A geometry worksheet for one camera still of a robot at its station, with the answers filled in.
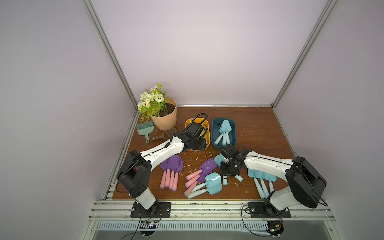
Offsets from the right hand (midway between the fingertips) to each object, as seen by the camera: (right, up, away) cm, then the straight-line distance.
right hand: (220, 168), depth 85 cm
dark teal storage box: (0, +26, +18) cm, 31 cm away
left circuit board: (-38, -23, -14) cm, 47 cm away
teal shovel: (+7, +23, +18) cm, 30 cm away
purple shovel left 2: (-26, -6, -6) cm, 27 cm away
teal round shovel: (+1, +16, +12) cm, 20 cm away
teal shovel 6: (+2, -5, -4) cm, 7 cm away
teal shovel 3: (-5, -5, -4) cm, 8 cm away
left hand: (-8, +14, 0) cm, 16 cm away
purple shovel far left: (-33, -4, -2) cm, 33 cm away
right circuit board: (+24, -23, -16) cm, 37 cm away
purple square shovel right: (-8, 0, +2) cm, 8 cm away
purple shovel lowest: (-11, -5, -2) cm, 12 cm away
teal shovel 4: (-4, -10, -6) cm, 12 cm away
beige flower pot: (-33, +28, +7) cm, 44 cm away
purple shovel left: (-28, +2, +5) cm, 29 cm away
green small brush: (-52, +22, +21) cm, 60 cm away
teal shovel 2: (+7, +14, +11) cm, 20 cm away
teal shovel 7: (+20, -2, -3) cm, 20 cm away
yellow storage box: (-8, +19, +2) cm, 21 cm away
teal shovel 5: (-1, +5, +3) cm, 6 cm away
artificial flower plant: (-39, +39, -2) cm, 55 cm away
